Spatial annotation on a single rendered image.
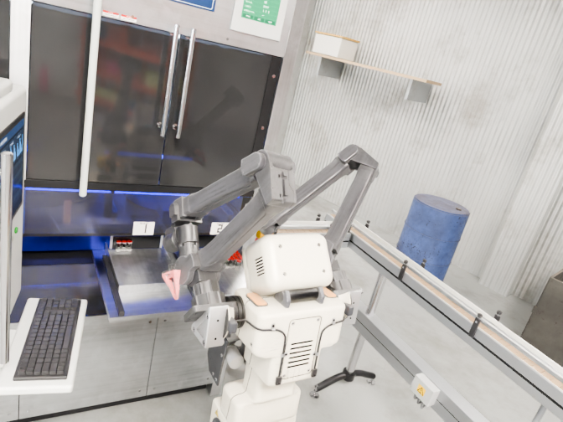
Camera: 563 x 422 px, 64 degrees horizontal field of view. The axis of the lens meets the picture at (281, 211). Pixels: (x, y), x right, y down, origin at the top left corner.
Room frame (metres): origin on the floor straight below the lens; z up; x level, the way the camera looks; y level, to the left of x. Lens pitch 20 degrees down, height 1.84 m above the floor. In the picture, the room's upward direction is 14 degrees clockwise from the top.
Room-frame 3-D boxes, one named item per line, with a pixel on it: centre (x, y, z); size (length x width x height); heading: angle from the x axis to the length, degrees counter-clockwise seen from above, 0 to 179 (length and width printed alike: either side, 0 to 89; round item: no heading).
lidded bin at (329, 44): (5.91, -0.16, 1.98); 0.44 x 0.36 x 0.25; 49
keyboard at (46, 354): (1.18, 0.63, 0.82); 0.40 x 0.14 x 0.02; 22
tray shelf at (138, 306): (1.63, 0.31, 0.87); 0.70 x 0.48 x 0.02; 123
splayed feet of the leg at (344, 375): (2.25, -0.63, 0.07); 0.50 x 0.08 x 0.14; 123
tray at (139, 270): (1.60, 0.49, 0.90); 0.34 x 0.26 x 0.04; 33
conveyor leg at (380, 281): (2.25, -0.63, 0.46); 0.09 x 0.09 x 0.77; 33
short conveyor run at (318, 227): (2.29, -0.11, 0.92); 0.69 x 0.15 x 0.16; 123
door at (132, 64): (1.58, 0.71, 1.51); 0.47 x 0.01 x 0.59; 123
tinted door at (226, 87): (1.83, 0.33, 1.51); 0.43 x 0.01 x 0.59; 123
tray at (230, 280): (1.69, 0.14, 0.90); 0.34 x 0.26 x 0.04; 32
